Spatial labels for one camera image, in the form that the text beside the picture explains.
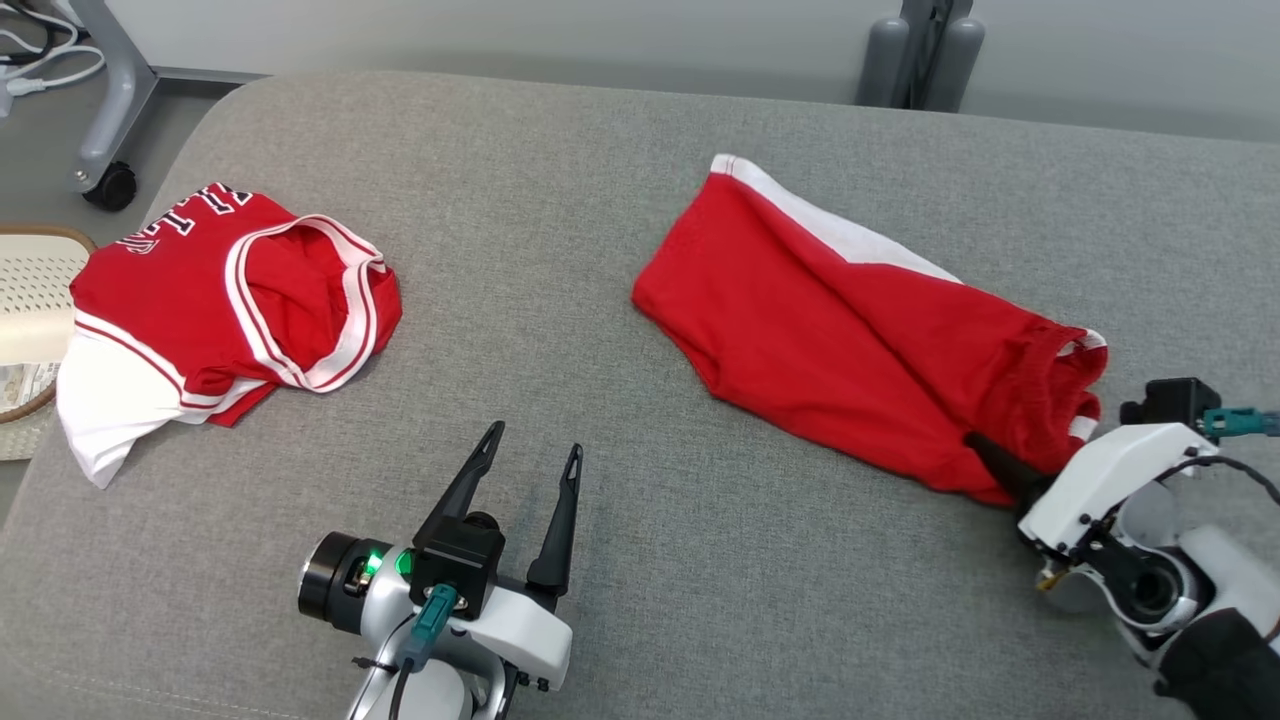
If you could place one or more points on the red shorts white stripe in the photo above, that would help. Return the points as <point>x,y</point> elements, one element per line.
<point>830,330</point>

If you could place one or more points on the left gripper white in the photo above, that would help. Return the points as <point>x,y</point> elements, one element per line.
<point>525,635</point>

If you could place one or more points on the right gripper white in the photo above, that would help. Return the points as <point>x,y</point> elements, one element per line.
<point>1110,475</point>

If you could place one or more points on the grey wheeled stand leg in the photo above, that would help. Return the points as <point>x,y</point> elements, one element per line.
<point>120,100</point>

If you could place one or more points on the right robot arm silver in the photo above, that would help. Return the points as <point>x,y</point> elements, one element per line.
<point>1210,620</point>

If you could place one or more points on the grey metal post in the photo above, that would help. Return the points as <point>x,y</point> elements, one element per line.
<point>920,50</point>

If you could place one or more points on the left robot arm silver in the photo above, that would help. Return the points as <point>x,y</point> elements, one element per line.
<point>370,590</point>

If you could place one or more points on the cream laundry basket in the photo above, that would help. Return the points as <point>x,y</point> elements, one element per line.
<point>35,290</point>

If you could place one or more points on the red white basketball jersey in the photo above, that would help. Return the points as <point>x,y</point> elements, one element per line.
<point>190,290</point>

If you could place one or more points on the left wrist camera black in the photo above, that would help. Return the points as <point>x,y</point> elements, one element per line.
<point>460,560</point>

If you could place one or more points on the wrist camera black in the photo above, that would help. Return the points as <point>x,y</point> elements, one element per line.
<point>1170,402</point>
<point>460,560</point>

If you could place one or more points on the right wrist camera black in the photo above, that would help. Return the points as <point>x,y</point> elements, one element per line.
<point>1170,402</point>

